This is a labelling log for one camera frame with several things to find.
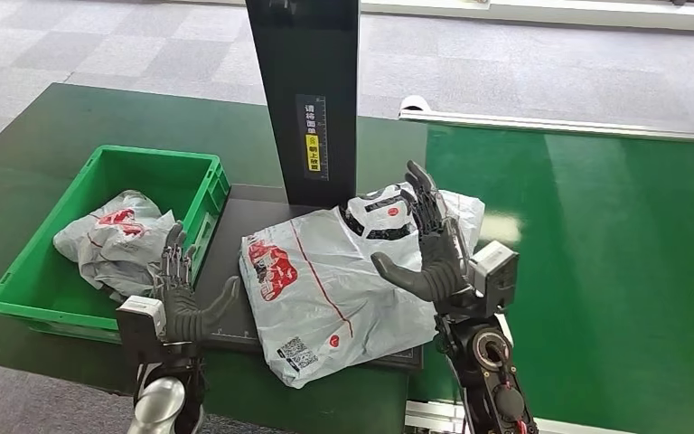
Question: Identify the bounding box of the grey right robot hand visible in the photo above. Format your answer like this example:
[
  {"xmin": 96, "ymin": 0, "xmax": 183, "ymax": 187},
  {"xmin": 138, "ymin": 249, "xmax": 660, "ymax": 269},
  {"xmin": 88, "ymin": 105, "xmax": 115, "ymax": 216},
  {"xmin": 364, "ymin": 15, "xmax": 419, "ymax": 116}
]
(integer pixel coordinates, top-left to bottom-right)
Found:
[{"xmin": 370, "ymin": 160, "xmax": 475, "ymax": 305}]

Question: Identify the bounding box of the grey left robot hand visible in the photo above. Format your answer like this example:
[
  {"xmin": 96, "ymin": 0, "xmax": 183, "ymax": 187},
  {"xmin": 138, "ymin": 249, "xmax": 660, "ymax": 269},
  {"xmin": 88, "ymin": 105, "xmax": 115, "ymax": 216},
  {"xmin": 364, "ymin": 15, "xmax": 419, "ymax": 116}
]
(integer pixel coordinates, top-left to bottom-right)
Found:
[{"xmin": 153, "ymin": 222, "xmax": 242, "ymax": 344}]

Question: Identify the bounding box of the large grey plastic courier package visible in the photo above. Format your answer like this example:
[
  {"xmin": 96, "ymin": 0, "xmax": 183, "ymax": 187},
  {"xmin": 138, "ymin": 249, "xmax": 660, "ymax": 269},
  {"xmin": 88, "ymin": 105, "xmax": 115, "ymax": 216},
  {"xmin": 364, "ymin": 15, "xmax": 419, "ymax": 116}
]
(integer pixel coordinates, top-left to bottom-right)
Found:
[{"xmin": 239, "ymin": 182, "xmax": 445, "ymax": 391}]

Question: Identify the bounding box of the crumpled grey plastic courier package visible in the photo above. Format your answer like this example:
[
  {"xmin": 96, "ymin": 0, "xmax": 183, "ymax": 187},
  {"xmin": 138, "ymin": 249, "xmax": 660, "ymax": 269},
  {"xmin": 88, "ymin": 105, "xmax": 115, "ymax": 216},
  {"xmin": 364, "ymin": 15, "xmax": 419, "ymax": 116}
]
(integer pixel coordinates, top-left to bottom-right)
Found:
[{"xmin": 52, "ymin": 190, "xmax": 177, "ymax": 299}]

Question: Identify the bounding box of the white conveyor end cap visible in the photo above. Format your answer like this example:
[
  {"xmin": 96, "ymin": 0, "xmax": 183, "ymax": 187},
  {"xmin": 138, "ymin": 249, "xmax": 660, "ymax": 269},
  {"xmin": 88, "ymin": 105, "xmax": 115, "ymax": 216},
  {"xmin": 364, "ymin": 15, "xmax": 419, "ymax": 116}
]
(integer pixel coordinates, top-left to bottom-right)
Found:
[{"xmin": 399, "ymin": 95, "xmax": 434, "ymax": 118}]

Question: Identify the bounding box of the green conveyor belt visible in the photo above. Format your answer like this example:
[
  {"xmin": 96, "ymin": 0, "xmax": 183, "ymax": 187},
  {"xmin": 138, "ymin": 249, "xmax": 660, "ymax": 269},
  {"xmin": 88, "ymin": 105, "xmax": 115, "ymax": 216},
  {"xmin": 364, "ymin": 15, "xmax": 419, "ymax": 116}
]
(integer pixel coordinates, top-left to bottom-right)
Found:
[{"xmin": 407, "ymin": 122, "xmax": 694, "ymax": 434}]

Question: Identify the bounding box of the black inbound scanner machine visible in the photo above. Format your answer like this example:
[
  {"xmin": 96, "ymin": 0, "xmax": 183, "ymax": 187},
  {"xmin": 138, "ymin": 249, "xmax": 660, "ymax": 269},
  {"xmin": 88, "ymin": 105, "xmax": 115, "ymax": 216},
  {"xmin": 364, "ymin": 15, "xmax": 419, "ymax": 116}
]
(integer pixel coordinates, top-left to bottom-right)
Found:
[{"xmin": 193, "ymin": 0, "xmax": 426, "ymax": 373}]

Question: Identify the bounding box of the green plastic crate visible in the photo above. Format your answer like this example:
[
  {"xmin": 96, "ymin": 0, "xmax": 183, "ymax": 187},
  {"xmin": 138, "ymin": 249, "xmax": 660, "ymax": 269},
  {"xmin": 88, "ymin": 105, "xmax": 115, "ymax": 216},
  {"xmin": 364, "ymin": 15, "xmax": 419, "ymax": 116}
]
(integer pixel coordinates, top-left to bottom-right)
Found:
[{"xmin": 0, "ymin": 145, "xmax": 232, "ymax": 346}]

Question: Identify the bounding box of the black yellow label sticker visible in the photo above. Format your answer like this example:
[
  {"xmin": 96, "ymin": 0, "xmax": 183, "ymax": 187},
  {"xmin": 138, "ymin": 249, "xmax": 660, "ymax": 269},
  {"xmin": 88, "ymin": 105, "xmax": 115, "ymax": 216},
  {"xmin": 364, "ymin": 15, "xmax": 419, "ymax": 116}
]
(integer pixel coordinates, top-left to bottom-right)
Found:
[{"xmin": 295, "ymin": 93, "xmax": 330, "ymax": 182}]

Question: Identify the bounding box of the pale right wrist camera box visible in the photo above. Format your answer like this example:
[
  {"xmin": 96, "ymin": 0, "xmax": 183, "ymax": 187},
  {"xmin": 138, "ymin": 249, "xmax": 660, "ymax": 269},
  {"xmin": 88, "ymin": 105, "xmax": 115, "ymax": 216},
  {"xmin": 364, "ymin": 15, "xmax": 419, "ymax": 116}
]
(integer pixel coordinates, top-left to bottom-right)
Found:
[{"xmin": 469, "ymin": 241, "xmax": 521, "ymax": 318}]

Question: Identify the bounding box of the silver conveyor side rail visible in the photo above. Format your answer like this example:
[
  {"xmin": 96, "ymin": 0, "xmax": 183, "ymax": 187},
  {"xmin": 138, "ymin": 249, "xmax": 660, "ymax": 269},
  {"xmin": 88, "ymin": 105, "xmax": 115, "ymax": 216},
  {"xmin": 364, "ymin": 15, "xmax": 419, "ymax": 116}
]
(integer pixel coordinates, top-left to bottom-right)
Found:
[
  {"xmin": 399, "ymin": 109, "xmax": 694, "ymax": 144},
  {"xmin": 403, "ymin": 400, "xmax": 642, "ymax": 434}
]

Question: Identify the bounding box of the white wall ledge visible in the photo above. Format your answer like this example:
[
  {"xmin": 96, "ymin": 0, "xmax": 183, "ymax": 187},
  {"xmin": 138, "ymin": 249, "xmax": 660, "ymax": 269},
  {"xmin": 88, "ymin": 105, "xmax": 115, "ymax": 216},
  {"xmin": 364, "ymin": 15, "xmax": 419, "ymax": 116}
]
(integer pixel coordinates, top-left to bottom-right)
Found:
[{"xmin": 167, "ymin": 0, "xmax": 694, "ymax": 34}]

